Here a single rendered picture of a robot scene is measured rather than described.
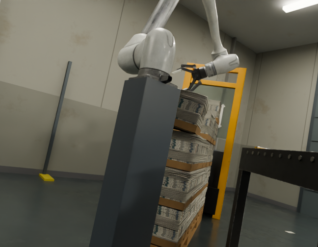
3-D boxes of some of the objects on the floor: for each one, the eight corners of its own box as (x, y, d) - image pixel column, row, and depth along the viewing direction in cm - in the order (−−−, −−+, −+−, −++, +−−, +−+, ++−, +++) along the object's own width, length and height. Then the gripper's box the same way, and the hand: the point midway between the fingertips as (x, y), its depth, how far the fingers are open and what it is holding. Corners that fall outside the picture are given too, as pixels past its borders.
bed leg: (215, 295, 136) (237, 168, 142) (226, 297, 136) (248, 170, 142) (218, 302, 130) (241, 169, 136) (229, 304, 131) (252, 171, 136)
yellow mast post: (212, 217, 304) (239, 67, 318) (212, 216, 313) (239, 69, 327) (219, 219, 301) (246, 68, 316) (220, 218, 310) (246, 70, 324)
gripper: (199, 52, 165) (168, 63, 170) (211, 87, 160) (178, 98, 165) (200, 56, 173) (171, 67, 177) (212, 90, 167) (180, 101, 172)
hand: (176, 82), depth 171 cm, fingers open, 13 cm apart
